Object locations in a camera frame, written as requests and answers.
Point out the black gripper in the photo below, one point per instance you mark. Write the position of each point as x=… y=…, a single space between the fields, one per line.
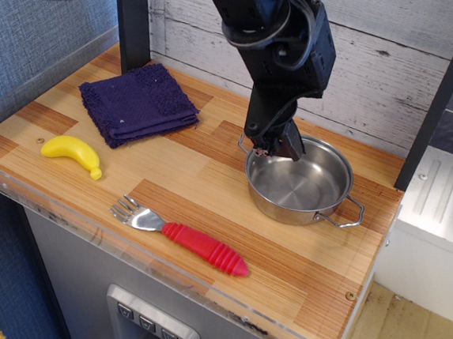
x=269 y=122

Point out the purple rag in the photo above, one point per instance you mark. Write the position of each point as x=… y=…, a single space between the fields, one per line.
x=141 y=103

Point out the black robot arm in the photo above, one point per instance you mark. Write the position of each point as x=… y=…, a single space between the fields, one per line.
x=288 y=49

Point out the white ribbed cabinet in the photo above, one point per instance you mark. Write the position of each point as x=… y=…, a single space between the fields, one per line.
x=417 y=260

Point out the yellow toy banana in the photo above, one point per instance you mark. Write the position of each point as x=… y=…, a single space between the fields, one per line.
x=76 y=149

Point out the silver button panel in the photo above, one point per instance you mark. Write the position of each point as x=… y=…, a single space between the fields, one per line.
x=134 y=318

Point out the clear acrylic edge guard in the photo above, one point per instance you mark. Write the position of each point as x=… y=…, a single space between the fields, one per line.
x=304 y=282

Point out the silver pan with handles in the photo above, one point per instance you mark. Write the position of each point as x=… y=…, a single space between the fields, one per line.
x=302 y=192

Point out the red handled fork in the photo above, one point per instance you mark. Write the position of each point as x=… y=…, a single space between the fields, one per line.
x=218 y=254

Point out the black right frame post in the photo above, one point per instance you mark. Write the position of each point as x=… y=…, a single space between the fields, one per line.
x=428 y=128

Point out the black frame post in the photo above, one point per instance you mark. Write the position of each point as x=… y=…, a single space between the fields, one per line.
x=428 y=128
x=133 y=20

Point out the black left frame post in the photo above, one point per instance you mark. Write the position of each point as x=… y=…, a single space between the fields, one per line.
x=133 y=20

